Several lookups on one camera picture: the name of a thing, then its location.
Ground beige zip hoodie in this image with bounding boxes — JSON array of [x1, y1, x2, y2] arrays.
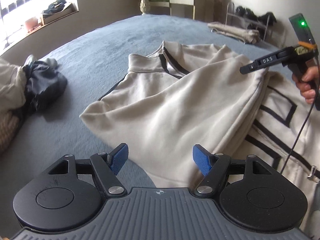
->
[[80, 41, 319, 239]]

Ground dark clothes on windowsill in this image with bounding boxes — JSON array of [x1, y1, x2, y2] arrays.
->
[[41, 0, 75, 24]]

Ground person right hand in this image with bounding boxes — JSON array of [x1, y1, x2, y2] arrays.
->
[[292, 66, 319, 105]]

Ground folded beige garment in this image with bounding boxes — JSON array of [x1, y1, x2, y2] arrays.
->
[[207, 22, 260, 44]]

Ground metal storage shelf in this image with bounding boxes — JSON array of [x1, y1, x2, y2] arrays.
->
[[225, 2, 277, 41]]

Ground long cardboard box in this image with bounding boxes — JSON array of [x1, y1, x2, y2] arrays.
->
[[213, 0, 225, 22]]

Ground cream side desk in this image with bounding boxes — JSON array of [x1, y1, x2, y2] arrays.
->
[[139, 0, 214, 22]]

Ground dark furry garment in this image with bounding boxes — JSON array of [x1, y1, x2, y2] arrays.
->
[[23, 55, 67, 115]]

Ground grey-blue bed blanket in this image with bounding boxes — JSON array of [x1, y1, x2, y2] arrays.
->
[[1, 15, 276, 237]]

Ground checked pink cloth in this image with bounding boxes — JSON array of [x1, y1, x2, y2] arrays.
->
[[0, 108, 24, 154]]

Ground pale beige crumpled garment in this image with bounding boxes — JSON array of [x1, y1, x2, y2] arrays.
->
[[0, 59, 27, 113]]

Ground black cable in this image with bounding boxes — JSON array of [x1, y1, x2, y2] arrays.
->
[[280, 57, 320, 176]]

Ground cream bed post knob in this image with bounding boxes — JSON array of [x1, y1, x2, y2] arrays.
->
[[139, 0, 151, 15]]

